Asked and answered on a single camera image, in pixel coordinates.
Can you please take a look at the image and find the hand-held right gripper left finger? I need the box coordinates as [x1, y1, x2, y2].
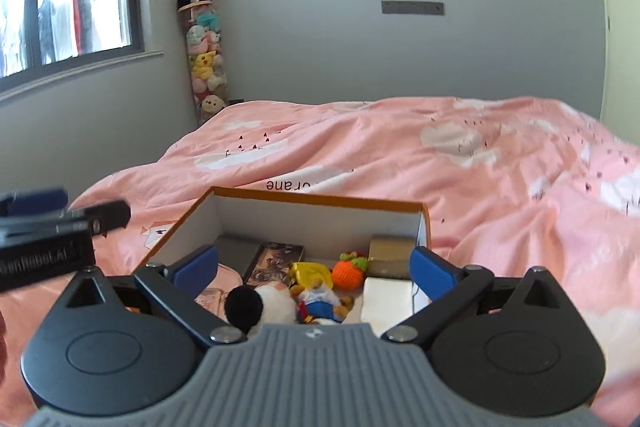
[62, 243, 249, 347]

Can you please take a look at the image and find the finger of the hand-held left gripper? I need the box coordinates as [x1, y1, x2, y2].
[0, 199, 133, 239]
[0, 188, 69, 220]

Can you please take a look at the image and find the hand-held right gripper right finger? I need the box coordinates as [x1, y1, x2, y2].
[381, 245, 565, 344]

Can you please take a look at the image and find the pink card wallet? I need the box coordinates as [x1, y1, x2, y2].
[192, 264, 241, 313]

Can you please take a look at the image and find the small brown cardboard box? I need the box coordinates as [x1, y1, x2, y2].
[369, 234, 421, 280]

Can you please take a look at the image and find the white rectangular box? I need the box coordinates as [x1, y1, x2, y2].
[360, 277, 426, 335]

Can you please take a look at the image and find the illustrated card box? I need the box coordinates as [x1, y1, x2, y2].
[242, 242, 305, 288]

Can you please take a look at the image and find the orange crochet toy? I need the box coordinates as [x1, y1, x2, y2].
[332, 252, 371, 290]

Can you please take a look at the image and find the white plush toy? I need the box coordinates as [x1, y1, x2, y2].
[223, 283, 301, 340]

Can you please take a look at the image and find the brown sailor bear plush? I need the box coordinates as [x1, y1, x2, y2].
[290, 274, 356, 325]

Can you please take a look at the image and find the orange cardboard box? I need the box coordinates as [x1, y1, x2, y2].
[135, 187, 432, 323]

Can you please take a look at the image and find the pink printed blanket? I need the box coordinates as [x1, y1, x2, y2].
[67, 96, 640, 427]

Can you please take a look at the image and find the clear tube of plush toys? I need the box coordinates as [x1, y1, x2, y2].
[176, 0, 231, 125]

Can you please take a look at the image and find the white door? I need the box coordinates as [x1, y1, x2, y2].
[587, 0, 640, 142]

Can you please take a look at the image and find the grey wall socket panel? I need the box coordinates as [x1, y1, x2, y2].
[381, 0, 445, 16]

